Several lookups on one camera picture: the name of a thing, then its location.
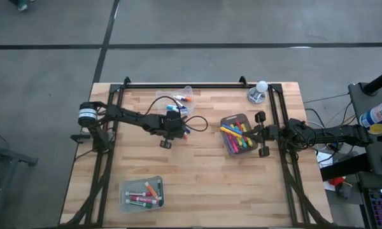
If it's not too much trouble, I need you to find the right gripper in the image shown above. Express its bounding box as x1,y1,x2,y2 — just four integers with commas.
243,111,279,158

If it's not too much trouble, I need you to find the pink highlighter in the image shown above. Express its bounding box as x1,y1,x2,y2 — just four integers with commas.
229,135,241,155

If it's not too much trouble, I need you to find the blue highlighter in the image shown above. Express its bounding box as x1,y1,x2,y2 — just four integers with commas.
222,123,244,136

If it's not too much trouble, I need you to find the golden yellow highlighter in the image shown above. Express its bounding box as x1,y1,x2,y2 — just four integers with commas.
220,126,244,139

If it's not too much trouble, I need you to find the green Expo marker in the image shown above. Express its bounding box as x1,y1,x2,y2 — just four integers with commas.
157,179,164,207
125,198,154,209

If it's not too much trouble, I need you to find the orange Expo marker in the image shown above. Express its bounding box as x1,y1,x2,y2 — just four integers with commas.
144,181,160,201

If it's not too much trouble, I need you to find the red Expo marker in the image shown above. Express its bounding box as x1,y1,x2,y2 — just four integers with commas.
129,195,159,205
125,191,154,198

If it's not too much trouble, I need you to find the clear plastic bin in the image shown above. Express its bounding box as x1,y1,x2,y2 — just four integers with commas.
155,85,197,116

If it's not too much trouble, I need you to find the dark grey plastic bin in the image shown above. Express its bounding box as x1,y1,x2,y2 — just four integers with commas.
220,113,260,157

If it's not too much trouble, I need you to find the bulb lamp with chrome base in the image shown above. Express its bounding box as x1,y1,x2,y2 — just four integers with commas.
247,80,269,105

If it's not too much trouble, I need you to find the white plastic bin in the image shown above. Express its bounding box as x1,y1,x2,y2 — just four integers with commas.
118,175,166,214

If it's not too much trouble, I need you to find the black side cart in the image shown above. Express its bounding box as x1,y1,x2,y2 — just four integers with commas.
348,81,382,179

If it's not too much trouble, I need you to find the blue white canister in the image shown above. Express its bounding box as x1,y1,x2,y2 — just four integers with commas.
358,96,382,135

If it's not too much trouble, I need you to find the black pole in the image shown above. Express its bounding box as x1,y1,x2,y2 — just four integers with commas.
362,66,382,96

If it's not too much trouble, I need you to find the grey metal stand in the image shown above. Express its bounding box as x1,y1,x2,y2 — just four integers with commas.
0,125,39,229

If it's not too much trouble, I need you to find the person's foot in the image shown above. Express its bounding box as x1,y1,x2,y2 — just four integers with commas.
9,0,36,12

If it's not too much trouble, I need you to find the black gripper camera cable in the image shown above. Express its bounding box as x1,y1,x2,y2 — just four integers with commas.
145,95,209,133

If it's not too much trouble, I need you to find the thin black lamp cord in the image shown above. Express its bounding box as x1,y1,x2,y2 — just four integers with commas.
302,92,351,104

